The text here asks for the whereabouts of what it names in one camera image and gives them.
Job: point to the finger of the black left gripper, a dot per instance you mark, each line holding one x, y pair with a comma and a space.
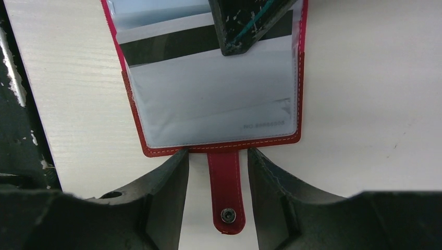
240, 24

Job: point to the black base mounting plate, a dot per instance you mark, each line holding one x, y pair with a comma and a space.
26, 160

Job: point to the white card gold stripe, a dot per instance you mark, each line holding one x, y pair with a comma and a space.
188, 93

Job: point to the red leather card holder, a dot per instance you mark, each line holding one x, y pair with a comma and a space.
223, 158

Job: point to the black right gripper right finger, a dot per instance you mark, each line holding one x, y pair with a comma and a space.
292, 214

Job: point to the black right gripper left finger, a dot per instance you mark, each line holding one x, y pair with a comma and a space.
147, 213

